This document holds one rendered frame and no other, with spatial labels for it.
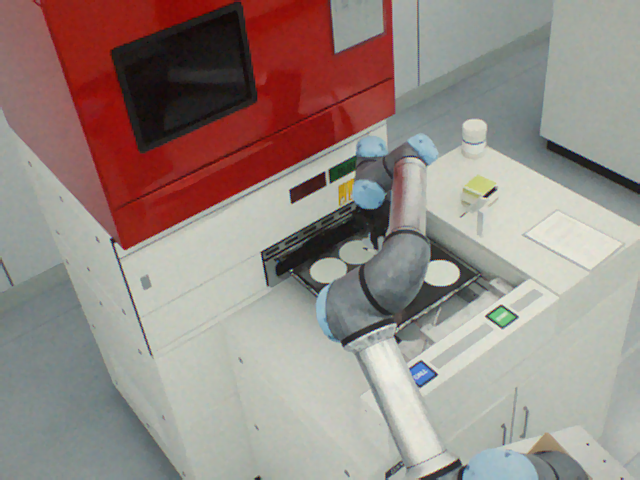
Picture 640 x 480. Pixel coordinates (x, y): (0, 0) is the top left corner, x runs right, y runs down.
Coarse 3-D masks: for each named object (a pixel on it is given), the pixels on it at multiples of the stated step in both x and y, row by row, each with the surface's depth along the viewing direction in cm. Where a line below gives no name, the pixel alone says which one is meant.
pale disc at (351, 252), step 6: (354, 240) 218; (360, 240) 218; (342, 246) 217; (348, 246) 217; (354, 246) 217; (360, 246) 216; (342, 252) 215; (348, 252) 215; (354, 252) 215; (360, 252) 214; (366, 252) 214; (342, 258) 213; (348, 258) 213; (354, 258) 213; (360, 258) 212; (366, 258) 212
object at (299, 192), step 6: (312, 180) 205; (318, 180) 207; (324, 180) 208; (300, 186) 204; (306, 186) 205; (312, 186) 206; (318, 186) 208; (294, 192) 203; (300, 192) 205; (306, 192) 206; (312, 192) 207; (294, 198) 204; (300, 198) 206
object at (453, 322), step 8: (480, 296) 200; (488, 296) 200; (496, 296) 199; (472, 304) 198; (480, 304) 198; (488, 304) 198; (464, 312) 196; (472, 312) 196; (448, 320) 195; (456, 320) 194; (464, 320) 194; (440, 328) 193; (448, 328) 193; (456, 328) 192; (416, 344) 190
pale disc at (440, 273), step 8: (432, 264) 208; (440, 264) 208; (448, 264) 207; (432, 272) 206; (440, 272) 205; (448, 272) 205; (456, 272) 205; (424, 280) 204; (432, 280) 203; (440, 280) 203; (448, 280) 203; (456, 280) 203
